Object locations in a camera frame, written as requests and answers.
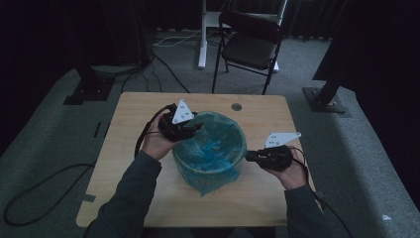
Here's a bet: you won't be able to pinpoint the person's left hand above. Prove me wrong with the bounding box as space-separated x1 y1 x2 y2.
142 112 181 162

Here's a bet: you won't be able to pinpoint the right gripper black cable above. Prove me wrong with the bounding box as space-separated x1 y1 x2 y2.
290 147 355 238

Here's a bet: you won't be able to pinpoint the blue plastic trash bag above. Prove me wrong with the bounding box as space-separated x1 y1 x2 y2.
171 110 249 197

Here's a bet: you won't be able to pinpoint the thin black floor cables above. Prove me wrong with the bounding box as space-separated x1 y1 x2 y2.
120 49 191 94

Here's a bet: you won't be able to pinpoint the black stand with square base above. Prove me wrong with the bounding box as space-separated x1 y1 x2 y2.
62 63 117 106

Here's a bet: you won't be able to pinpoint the dark curtain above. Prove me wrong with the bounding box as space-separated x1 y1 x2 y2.
145 0 335 41

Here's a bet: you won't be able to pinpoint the white floor cable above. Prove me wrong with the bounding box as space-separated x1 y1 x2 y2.
152 29 219 48

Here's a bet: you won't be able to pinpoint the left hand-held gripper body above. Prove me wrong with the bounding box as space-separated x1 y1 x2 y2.
157 98 195 143

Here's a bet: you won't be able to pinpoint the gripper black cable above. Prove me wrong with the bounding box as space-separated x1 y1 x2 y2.
290 147 355 238
134 103 177 159

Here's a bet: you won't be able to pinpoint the thick black looped cable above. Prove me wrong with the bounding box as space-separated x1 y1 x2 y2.
3 163 97 227

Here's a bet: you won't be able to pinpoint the black folding chair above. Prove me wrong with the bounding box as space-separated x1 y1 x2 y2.
211 10 285 96

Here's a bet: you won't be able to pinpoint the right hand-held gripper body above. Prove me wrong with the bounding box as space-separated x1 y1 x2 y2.
259 132 302 173

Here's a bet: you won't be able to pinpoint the white desk frame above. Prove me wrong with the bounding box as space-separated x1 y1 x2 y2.
197 0 288 73

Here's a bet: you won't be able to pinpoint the person's right hand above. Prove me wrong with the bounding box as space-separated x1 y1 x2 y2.
263 148 310 191

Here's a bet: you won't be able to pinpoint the black stand with bolted base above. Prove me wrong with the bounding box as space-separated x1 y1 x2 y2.
302 78 349 115

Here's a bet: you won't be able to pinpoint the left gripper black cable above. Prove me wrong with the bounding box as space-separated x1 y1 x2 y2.
134 103 177 159

